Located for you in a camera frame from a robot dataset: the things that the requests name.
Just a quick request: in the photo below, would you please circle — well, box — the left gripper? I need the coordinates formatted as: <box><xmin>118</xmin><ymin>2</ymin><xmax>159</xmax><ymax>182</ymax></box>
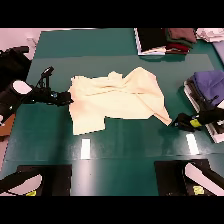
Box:
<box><xmin>49</xmin><ymin>91</ymin><xmax>74</xmax><ymax>108</ymax></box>

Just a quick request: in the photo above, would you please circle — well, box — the purple garment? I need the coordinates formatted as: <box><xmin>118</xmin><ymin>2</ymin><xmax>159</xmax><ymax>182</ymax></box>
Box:
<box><xmin>192</xmin><ymin>70</ymin><xmax>224</xmax><ymax>105</ymax></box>

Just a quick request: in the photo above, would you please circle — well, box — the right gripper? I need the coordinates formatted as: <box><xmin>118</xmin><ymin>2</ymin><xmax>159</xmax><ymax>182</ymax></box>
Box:
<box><xmin>171</xmin><ymin>112</ymin><xmax>203</xmax><ymax>132</ymax></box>

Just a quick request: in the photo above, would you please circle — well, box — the brown garment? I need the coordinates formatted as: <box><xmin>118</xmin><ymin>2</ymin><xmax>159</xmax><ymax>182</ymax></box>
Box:
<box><xmin>167</xmin><ymin>28</ymin><xmax>198</xmax><ymax>44</ymax></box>

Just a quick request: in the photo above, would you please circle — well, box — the black garment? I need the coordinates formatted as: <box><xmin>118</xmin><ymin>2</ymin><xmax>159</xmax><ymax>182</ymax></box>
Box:
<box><xmin>137</xmin><ymin>28</ymin><xmax>168</xmax><ymax>52</ymax></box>

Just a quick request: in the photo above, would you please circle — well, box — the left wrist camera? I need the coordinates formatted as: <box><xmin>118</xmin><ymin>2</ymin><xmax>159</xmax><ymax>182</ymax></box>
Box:
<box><xmin>37</xmin><ymin>66</ymin><xmax>55</xmax><ymax>90</ymax></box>

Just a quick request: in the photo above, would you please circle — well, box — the red garment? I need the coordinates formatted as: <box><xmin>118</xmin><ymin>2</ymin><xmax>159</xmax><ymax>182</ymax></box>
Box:
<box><xmin>165</xmin><ymin>43</ymin><xmax>191</xmax><ymax>55</ymax></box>

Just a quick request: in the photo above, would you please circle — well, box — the dark green garment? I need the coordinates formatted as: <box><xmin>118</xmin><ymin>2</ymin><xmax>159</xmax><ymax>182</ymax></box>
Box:
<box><xmin>165</xmin><ymin>35</ymin><xmax>195</xmax><ymax>50</ymax></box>

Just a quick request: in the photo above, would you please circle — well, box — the cream T-shirt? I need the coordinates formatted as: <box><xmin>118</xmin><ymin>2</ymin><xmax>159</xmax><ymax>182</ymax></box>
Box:
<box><xmin>67</xmin><ymin>66</ymin><xmax>173</xmax><ymax>136</ymax></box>

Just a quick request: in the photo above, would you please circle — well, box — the grey garment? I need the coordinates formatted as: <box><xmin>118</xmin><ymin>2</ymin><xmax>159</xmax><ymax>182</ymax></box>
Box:
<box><xmin>183</xmin><ymin>77</ymin><xmax>215</xmax><ymax>113</ymax></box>

